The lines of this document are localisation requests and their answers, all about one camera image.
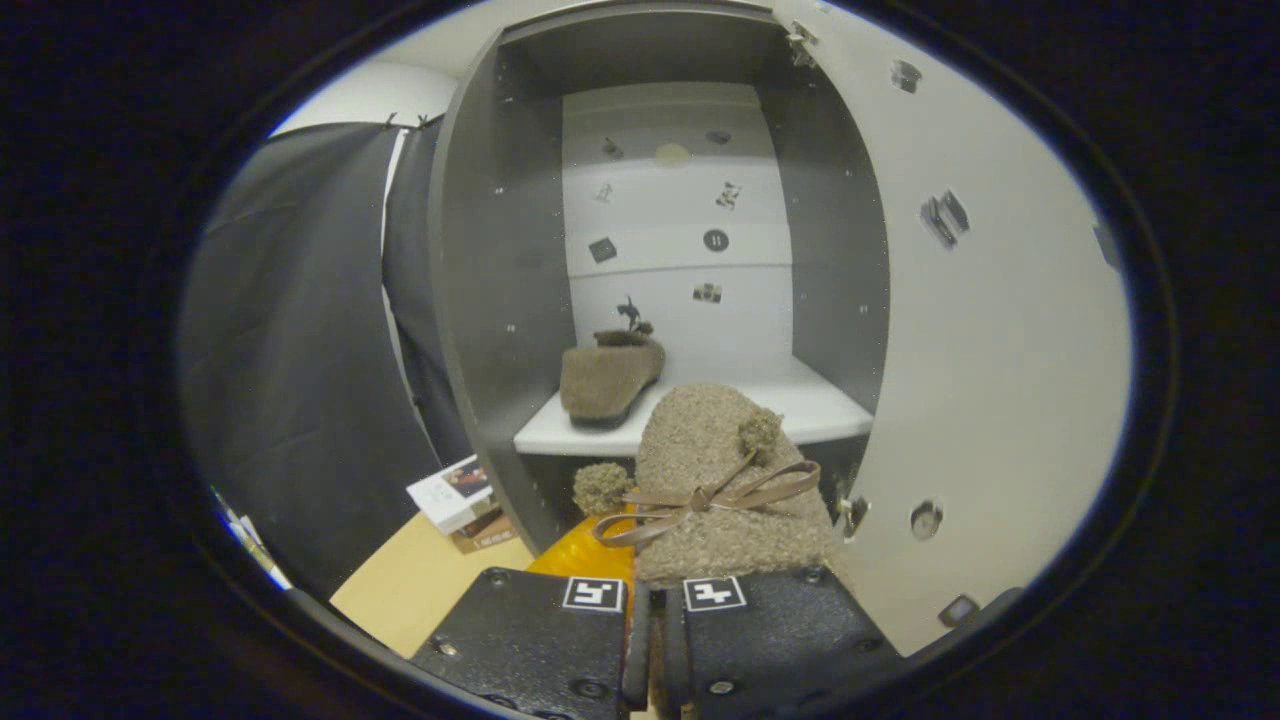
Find brown fuzzy slipper shoe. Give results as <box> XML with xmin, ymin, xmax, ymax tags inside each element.
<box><xmin>572</xmin><ymin>383</ymin><xmax>841</xmax><ymax>589</ymax></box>
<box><xmin>558</xmin><ymin>298</ymin><xmax>667</xmax><ymax>426</ymax></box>

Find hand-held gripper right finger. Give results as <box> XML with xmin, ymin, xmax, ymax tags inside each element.
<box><xmin>660</xmin><ymin>565</ymin><xmax>906</xmax><ymax>719</ymax></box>

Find brown book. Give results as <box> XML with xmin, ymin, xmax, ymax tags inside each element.
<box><xmin>450</xmin><ymin>510</ymin><xmax>521</xmax><ymax>555</ymax></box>

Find black backdrop cloth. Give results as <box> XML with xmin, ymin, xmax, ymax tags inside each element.
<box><xmin>180</xmin><ymin>120</ymin><xmax>471</xmax><ymax>601</ymax></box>

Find grey shoe cabinet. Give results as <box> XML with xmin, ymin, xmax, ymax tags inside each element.
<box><xmin>428</xmin><ymin>5</ymin><xmax>891</xmax><ymax>556</ymax></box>

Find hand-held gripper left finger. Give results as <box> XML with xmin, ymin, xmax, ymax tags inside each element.
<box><xmin>410</xmin><ymin>510</ymin><xmax>651</xmax><ymax>719</ymax></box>

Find white booklet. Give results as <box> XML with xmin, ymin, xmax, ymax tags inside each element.
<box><xmin>406</xmin><ymin>455</ymin><xmax>498</xmax><ymax>536</ymax></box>

